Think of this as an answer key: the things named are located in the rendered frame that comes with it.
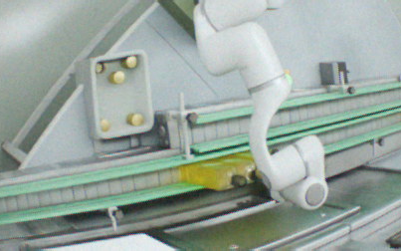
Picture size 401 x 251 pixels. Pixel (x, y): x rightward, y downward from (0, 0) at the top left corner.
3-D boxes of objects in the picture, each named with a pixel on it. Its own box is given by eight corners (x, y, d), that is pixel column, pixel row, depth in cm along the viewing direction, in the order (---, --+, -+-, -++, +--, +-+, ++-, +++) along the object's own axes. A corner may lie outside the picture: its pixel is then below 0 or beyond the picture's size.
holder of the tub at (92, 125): (92, 155, 170) (100, 158, 164) (82, 60, 167) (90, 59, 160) (143, 145, 179) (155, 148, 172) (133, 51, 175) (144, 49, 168)
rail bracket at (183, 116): (170, 156, 168) (193, 162, 157) (162, 93, 166) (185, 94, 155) (180, 154, 169) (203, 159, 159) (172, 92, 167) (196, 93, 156)
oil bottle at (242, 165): (199, 176, 173) (242, 187, 155) (197, 156, 173) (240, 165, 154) (217, 172, 176) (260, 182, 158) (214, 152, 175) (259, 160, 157)
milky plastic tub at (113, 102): (89, 137, 169) (99, 140, 162) (82, 59, 166) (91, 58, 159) (141, 127, 178) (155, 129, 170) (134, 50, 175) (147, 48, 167)
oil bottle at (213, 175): (181, 180, 171) (223, 192, 152) (178, 160, 170) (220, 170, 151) (199, 176, 173) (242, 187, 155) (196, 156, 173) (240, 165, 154)
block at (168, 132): (157, 147, 174) (168, 149, 168) (153, 113, 172) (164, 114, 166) (168, 144, 175) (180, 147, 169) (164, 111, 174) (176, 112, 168)
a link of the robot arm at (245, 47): (296, 66, 131) (238, 89, 137) (253, -18, 129) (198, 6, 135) (280, 77, 116) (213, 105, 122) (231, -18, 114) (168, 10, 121)
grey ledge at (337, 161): (255, 192, 195) (275, 197, 185) (253, 166, 194) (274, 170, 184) (411, 137, 241) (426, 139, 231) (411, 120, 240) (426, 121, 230)
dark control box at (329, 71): (320, 84, 211) (334, 85, 204) (317, 62, 210) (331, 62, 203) (335, 82, 215) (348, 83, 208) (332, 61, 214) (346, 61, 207)
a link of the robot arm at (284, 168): (277, 75, 127) (313, 166, 128) (223, 100, 124) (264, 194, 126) (291, 71, 118) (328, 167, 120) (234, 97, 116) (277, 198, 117)
